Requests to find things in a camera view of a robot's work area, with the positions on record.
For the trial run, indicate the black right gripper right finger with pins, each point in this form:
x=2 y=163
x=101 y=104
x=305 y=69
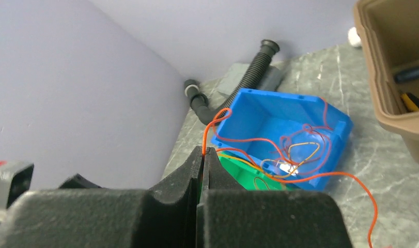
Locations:
x=230 y=216

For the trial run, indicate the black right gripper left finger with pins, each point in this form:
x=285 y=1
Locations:
x=162 y=216

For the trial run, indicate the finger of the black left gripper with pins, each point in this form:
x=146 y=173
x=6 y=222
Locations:
x=78 y=182

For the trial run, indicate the green plastic bin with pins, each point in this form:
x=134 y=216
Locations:
x=249 y=177

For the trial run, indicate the blue plastic bin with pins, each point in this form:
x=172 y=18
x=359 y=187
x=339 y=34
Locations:
x=299 y=137

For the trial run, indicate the tan plastic toolbox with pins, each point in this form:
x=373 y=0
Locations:
x=389 y=32

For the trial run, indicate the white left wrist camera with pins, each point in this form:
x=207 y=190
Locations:
x=15 y=179

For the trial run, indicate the yellow handled screwdriver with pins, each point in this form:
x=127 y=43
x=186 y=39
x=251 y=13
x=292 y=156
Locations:
x=410 y=101

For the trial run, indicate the blue handled tool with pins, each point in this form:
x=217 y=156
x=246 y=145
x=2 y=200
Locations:
x=407 y=75

